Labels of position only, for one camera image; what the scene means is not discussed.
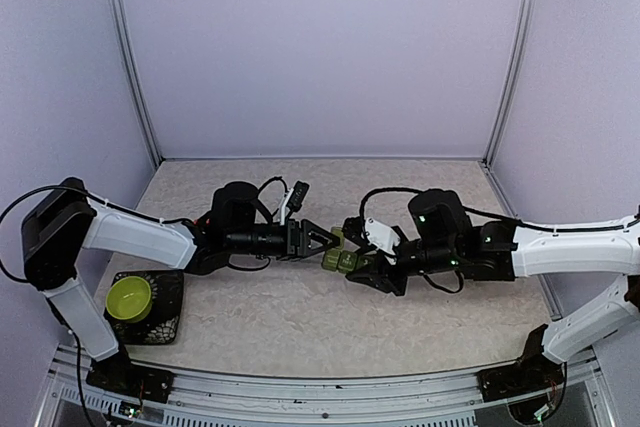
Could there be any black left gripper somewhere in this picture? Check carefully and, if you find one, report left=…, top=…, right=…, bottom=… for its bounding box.
left=227, top=218, right=340, bottom=261

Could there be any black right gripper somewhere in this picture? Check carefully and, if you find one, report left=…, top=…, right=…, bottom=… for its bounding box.
left=345, top=237, right=460, bottom=298

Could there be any green pill organizer box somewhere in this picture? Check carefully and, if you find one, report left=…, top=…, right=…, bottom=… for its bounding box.
left=321, top=227, right=372, bottom=275

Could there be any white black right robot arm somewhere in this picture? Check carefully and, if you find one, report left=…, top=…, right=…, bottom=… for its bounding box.
left=342, top=188, right=639, bottom=391

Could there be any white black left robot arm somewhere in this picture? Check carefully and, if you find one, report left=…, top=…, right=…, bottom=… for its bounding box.
left=21, top=177, right=340, bottom=392

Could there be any black patterned square plate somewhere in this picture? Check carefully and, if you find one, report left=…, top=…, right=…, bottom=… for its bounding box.
left=104, top=270, right=184, bottom=346

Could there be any green bowl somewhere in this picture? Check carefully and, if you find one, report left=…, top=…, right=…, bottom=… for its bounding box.
left=105, top=276, right=152, bottom=323

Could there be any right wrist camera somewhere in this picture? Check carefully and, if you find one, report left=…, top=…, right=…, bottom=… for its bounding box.
left=364, top=217, right=402, bottom=255

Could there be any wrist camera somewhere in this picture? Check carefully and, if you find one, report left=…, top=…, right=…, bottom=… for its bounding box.
left=364, top=217, right=402, bottom=255
left=286, top=181, right=310, bottom=212

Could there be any right camera black cable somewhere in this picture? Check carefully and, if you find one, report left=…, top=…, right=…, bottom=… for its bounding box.
left=357, top=186, right=426, bottom=228

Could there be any camera black cable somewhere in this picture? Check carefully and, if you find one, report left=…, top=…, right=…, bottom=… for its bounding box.
left=357, top=186, right=426, bottom=228
left=254, top=175, right=292, bottom=218

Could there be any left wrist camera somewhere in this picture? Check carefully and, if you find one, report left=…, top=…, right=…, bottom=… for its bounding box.
left=286, top=181, right=310, bottom=212

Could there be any left camera black cable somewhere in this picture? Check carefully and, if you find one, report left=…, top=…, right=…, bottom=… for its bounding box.
left=254, top=175, right=292, bottom=218

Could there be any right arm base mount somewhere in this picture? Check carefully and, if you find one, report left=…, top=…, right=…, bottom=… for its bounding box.
left=476, top=324, right=566, bottom=402

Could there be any front aluminium rail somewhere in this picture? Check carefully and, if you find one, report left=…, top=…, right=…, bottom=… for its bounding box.
left=27, top=345, right=622, bottom=426

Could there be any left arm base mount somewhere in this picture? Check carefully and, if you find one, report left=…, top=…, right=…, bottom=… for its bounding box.
left=86, top=364, right=174, bottom=403

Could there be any right aluminium frame post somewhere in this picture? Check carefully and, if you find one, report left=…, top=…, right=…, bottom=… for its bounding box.
left=483, top=0, right=535, bottom=170

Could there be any aluminium frame post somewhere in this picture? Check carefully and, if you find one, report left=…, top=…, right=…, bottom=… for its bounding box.
left=483, top=0, right=535, bottom=170
left=109, top=0, right=164, bottom=170

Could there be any left aluminium frame post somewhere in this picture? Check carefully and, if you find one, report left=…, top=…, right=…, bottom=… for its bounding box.
left=109, top=0, right=164, bottom=170

